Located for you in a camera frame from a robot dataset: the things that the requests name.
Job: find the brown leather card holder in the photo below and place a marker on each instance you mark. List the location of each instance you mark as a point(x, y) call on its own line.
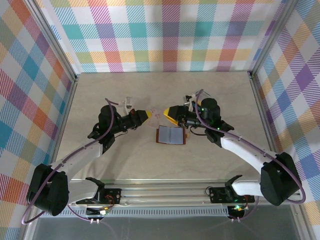
point(170, 135)

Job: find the aluminium side rail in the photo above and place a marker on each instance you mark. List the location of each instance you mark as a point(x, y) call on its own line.
point(68, 110)
point(259, 100)

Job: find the pink floral translucent card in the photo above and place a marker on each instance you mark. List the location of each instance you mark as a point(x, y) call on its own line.
point(156, 117)

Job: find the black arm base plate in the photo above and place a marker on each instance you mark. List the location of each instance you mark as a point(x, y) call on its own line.
point(118, 192)
point(214, 198)

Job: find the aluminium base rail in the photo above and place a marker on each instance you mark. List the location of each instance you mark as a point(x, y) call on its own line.
point(162, 193)

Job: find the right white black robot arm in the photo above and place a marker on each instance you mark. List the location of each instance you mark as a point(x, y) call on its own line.
point(240, 147)

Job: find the aluminium frame post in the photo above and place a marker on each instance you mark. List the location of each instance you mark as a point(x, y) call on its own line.
point(58, 48)
point(271, 37)

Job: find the grey metal panel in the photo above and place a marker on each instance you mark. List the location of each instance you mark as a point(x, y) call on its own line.
point(162, 228)

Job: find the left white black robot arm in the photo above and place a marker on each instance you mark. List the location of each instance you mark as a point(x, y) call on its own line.
point(80, 157)

